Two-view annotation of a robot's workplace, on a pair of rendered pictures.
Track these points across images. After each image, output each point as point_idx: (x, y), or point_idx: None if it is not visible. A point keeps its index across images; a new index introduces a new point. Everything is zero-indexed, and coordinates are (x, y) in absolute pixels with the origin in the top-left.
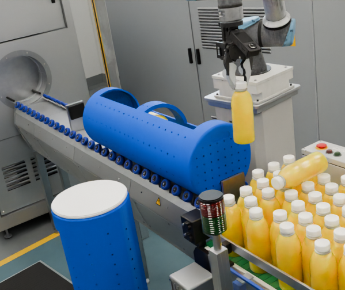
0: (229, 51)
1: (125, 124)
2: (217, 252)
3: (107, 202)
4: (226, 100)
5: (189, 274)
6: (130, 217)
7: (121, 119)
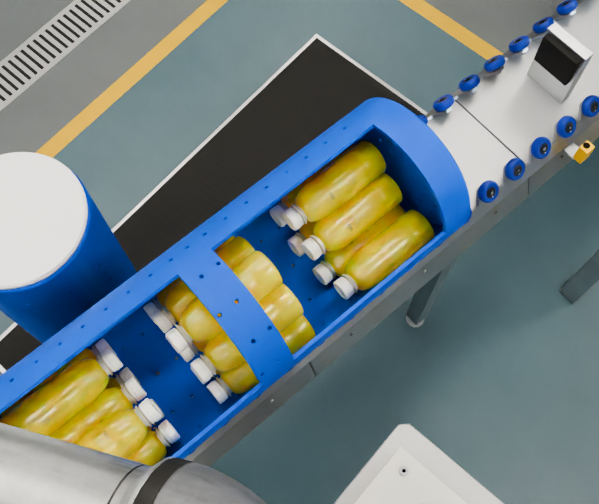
0: None
1: (191, 233)
2: None
3: None
4: (345, 493)
5: None
6: (8, 304)
7: (216, 217)
